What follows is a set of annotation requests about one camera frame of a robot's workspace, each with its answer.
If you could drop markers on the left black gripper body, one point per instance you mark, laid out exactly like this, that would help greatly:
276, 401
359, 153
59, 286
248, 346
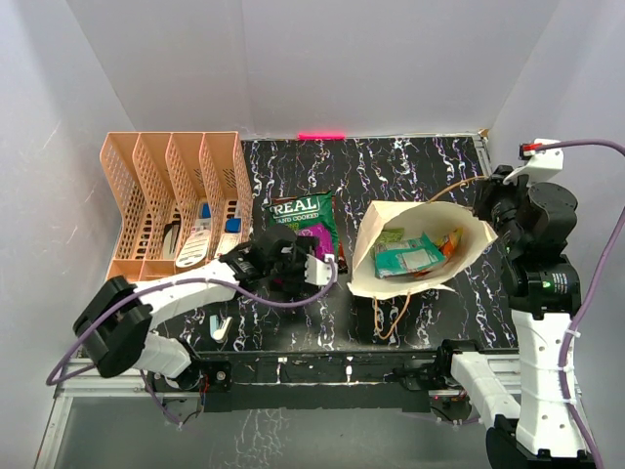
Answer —
291, 271

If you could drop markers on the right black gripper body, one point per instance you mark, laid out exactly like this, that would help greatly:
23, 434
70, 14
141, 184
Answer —
499, 203

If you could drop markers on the purple snack bag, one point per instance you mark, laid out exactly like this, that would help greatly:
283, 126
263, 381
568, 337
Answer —
325, 245

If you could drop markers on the green real chips bag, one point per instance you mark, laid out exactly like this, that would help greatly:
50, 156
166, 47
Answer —
302, 211

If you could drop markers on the red doritos snack bag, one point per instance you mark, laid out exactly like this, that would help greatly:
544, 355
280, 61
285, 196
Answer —
343, 267

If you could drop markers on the orange fox's fruits candy bag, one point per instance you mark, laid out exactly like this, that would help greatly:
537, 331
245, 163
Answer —
448, 243

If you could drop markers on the brown paper bag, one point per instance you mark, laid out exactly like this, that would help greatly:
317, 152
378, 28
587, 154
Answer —
391, 296

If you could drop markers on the teal snack bag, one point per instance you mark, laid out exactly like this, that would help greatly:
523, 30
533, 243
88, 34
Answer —
409, 256

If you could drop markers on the yellow green snack box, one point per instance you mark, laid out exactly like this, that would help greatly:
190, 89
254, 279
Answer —
387, 239

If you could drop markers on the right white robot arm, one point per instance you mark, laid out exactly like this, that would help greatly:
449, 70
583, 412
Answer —
542, 428

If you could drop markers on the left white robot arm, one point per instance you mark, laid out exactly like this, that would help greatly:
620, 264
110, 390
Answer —
117, 329

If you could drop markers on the white red card box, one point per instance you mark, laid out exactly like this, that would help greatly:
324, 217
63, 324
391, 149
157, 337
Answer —
226, 244

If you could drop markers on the blue object in organizer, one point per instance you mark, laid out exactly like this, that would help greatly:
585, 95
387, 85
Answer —
233, 226

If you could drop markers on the white calculator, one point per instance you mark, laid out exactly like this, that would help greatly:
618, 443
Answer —
195, 248

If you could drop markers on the white plastic hook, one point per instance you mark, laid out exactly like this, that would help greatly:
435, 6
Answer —
219, 328

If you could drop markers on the black white stapler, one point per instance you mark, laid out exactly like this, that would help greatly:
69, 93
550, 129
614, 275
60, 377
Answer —
170, 240

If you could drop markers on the pink plastic file organizer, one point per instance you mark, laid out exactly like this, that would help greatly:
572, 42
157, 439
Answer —
199, 178

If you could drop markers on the red light strip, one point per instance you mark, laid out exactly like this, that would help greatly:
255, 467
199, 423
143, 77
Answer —
323, 136

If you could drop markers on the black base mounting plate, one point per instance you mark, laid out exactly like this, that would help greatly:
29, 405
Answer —
397, 366

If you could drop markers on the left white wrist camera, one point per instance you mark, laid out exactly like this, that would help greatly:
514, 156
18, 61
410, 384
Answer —
320, 272

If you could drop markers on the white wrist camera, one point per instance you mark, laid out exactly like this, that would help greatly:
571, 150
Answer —
320, 272
542, 160

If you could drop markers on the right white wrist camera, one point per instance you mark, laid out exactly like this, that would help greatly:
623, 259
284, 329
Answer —
542, 160

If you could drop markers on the aluminium frame rail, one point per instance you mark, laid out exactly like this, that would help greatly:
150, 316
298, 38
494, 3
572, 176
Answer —
97, 386

